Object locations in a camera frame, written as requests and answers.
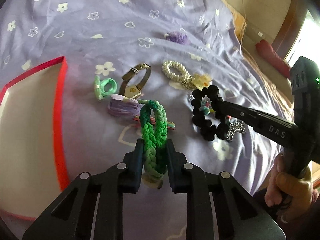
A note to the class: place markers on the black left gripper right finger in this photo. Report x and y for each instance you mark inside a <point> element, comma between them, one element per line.
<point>217,205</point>

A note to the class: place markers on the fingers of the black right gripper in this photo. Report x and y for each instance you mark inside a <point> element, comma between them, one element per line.
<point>274,128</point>

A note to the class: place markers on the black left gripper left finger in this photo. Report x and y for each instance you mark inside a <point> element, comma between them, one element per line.
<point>91,207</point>

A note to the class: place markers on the black bobble scrunchie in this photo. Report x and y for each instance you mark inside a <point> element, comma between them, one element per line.
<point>207,129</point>

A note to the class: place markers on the right hand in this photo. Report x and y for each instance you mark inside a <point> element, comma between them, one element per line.
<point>301,191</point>

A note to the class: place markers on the red pink object on floor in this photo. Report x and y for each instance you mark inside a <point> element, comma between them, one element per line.
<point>266,51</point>

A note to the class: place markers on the silver rhinestone clip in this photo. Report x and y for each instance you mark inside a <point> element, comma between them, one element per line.
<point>235,127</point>

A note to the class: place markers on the red shallow box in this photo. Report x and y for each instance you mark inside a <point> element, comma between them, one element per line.
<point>33,166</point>

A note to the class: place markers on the small colourful bead charm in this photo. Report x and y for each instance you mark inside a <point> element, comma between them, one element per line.
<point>206,107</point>

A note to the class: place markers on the yellow translucent hair clip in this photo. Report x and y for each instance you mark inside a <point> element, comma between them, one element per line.
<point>200,81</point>

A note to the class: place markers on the white pearl scrunchie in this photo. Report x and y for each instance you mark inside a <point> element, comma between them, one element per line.
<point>177,73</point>

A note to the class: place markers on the pink striped hair clip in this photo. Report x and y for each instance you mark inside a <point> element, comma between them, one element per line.
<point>170,125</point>

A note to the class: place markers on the purple floral bed sheet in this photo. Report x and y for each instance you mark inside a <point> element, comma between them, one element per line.
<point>106,38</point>

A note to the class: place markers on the brown strap wristwatch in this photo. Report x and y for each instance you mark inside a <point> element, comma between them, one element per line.
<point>134,81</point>

